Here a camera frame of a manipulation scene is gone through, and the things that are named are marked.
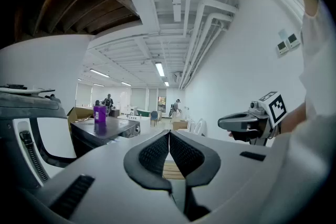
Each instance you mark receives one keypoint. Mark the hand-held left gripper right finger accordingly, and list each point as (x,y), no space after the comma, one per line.
(189,157)

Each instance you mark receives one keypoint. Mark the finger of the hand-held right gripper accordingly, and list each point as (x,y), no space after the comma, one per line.
(233,121)

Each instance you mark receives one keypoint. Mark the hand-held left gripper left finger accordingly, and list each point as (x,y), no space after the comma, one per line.
(152,157)

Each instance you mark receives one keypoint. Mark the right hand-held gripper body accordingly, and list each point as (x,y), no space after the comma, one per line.
(273,110)

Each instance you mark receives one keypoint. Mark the person's right forearm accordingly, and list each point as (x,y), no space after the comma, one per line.
(295,118)

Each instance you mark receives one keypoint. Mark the brown cardboard box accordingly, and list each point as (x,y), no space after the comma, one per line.
(180,125)

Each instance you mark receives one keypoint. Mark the wooden slat pallet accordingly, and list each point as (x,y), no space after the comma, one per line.
(173,171)

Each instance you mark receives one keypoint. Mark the blue chair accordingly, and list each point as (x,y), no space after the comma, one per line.
(154,115)

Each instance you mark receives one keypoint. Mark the green bathtub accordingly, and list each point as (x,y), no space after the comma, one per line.
(143,112)

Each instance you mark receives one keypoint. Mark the black microwave oven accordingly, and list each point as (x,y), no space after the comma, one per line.
(118,124)

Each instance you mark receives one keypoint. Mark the purple plastic bucket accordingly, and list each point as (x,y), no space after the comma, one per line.
(100,114)

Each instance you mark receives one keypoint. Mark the person's white shirt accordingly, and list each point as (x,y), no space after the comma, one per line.
(320,60)

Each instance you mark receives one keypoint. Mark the white air conditioner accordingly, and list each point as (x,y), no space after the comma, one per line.
(177,76)

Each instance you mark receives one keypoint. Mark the open cardboard box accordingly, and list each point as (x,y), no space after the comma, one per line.
(78,112)

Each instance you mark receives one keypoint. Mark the bundle of white ceiling pipes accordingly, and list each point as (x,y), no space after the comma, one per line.
(207,23)

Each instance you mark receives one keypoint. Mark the white and black rounded appliance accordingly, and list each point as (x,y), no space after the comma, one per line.
(52,136)

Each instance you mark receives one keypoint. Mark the white wall control panel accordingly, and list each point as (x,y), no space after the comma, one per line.
(282,47)
(293,40)

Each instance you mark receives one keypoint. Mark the pale blue wall plate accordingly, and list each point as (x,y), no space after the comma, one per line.
(283,33)

